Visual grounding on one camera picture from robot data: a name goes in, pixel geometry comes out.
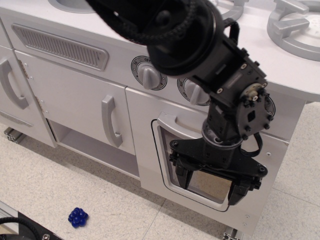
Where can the white toy oven door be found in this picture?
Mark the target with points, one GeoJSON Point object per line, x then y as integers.
{"type": "Point", "coordinates": [206, 194]}

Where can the aluminium frame rail left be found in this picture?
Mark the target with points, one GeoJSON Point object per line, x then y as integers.
{"type": "Point", "coordinates": [14, 135]}

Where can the left grey stove knob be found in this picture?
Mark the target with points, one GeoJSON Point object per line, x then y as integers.
{"type": "Point", "coordinates": [147, 75]}

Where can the silver burner grate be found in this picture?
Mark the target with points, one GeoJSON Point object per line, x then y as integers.
{"type": "Point", "coordinates": [232, 9]}
{"type": "Point", "coordinates": [294, 26]}

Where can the blue toy berry cluster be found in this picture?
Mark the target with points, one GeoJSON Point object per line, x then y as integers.
{"type": "Point", "coordinates": [78, 217]}

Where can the right silver burner grate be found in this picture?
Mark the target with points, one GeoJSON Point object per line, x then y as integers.
{"type": "Point", "coordinates": [294, 26]}

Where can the right grey stove knob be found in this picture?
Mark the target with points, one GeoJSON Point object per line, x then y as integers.
{"type": "Point", "coordinates": [270, 106]}

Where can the silver vent grille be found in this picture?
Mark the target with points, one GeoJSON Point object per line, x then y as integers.
{"type": "Point", "coordinates": [61, 47]}

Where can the silver cabinet door handle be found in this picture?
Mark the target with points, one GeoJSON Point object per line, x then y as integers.
{"type": "Point", "coordinates": [107, 108]}

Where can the silver sink basin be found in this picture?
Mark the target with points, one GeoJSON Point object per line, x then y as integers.
{"type": "Point", "coordinates": [72, 6]}

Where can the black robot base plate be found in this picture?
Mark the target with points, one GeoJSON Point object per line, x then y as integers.
{"type": "Point", "coordinates": [21, 227]}

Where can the aluminium frame rail right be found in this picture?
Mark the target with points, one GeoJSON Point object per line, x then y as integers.
{"type": "Point", "coordinates": [232, 234]}

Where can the middle grey stove knob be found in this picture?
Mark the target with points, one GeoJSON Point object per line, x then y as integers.
{"type": "Point", "coordinates": [193, 92]}

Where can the middle silver burner grate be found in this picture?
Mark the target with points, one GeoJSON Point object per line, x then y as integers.
{"type": "Point", "coordinates": [232, 9]}

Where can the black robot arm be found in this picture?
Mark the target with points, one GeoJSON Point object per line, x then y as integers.
{"type": "Point", "coordinates": [189, 38]}

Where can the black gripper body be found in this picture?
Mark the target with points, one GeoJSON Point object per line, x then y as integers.
{"type": "Point", "coordinates": [218, 160]}

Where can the grey stove knob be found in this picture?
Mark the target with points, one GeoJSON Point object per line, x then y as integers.
{"type": "Point", "coordinates": [270, 106]}
{"type": "Point", "coordinates": [147, 75]}
{"type": "Point", "coordinates": [193, 92]}

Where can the white cabinet door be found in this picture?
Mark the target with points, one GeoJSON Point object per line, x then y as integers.
{"type": "Point", "coordinates": [19, 109]}
{"type": "Point", "coordinates": [73, 99]}

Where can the silver oven door handle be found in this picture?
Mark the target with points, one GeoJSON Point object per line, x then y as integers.
{"type": "Point", "coordinates": [184, 126]}

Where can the white toy kitchen unit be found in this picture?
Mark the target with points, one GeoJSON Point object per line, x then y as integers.
{"type": "Point", "coordinates": [291, 80]}

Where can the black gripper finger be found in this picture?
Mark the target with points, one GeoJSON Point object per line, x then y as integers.
{"type": "Point", "coordinates": [184, 174]}
{"type": "Point", "coordinates": [239, 189]}

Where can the aluminium frame rail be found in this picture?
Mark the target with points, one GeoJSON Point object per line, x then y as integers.
{"type": "Point", "coordinates": [232, 234]}
{"type": "Point", "coordinates": [14, 135]}

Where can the left white cabinet door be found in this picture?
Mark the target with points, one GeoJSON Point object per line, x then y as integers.
{"type": "Point", "coordinates": [19, 109]}

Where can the left silver door handle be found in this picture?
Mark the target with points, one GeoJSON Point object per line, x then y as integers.
{"type": "Point", "coordinates": [5, 70]}

